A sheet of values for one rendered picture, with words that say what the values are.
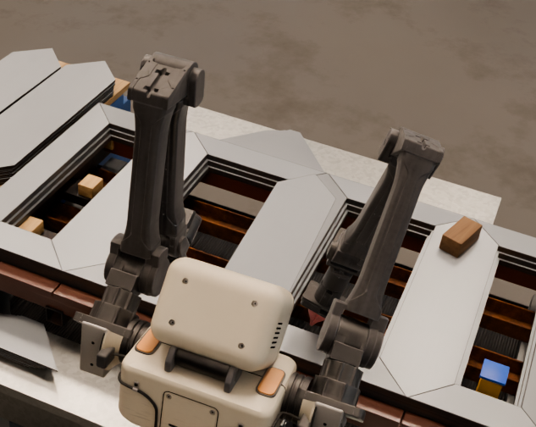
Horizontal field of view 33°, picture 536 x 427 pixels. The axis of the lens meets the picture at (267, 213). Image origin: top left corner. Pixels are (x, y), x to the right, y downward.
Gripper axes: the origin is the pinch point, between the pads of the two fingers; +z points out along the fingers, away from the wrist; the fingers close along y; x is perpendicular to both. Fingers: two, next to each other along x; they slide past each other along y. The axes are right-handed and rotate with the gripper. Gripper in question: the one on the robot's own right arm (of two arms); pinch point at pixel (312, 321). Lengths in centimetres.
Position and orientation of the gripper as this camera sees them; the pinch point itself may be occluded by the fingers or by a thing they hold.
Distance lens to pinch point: 217.9
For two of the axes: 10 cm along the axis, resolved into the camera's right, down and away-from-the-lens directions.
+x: -3.8, 5.5, -7.5
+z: -3.0, 6.9, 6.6
